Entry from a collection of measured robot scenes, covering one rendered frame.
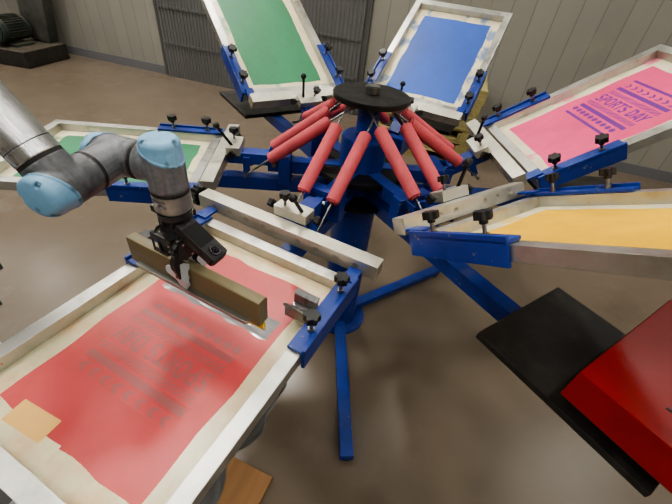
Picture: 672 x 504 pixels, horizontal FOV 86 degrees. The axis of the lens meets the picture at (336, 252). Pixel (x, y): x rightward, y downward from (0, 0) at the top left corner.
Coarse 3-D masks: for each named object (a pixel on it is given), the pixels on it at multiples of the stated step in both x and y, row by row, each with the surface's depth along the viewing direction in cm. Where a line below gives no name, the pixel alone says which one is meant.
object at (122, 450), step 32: (256, 288) 106; (288, 288) 107; (224, 320) 96; (288, 320) 98; (256, 352) 90; (224, 384) 82; (96, 416) 74; (128, 416) 75; (192, 416) 76; (64, 448) 69; (96, 448) 70; (128, 448) 70; (160, 448) 71; (96, 480) 66; (128, 480) 66; (160, 480) 67
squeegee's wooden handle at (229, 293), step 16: (128, 240) 90; (144, 240) 89; (144, 256) 90; (160, 256) 86; (192, 272) 83; (208, 272) 83; (192, 288) 87; (208, 288) 84; (224, 288) 80; (240, 288) 80; (224, 304) 84; (240, 304) 81; (256, 304) 78; (256, 320) 81
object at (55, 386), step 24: (216, 264) 112; (240, 264) 113; (120, 312) 95; (192, 312) 97; (96, 336) 89; (48, 360) 83; (72, 360) 83; (24, 384) 78; (48, 384) 78; (72, 384) 79; (96, 384) 79; (48, 408) 75; (72, 408) 75; (96, 408) 76; (72, 432) 72
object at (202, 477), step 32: (224, 224) 122; (288, 256) 113; (96, 288) 96; (64, 320) 89; (0, 352) 79; (288, 352) 86; (256, 416) 74; (0, 448) 65; (224, 448) 69; (0, 480) 62; (32, 480) 62; (192, 480) 64
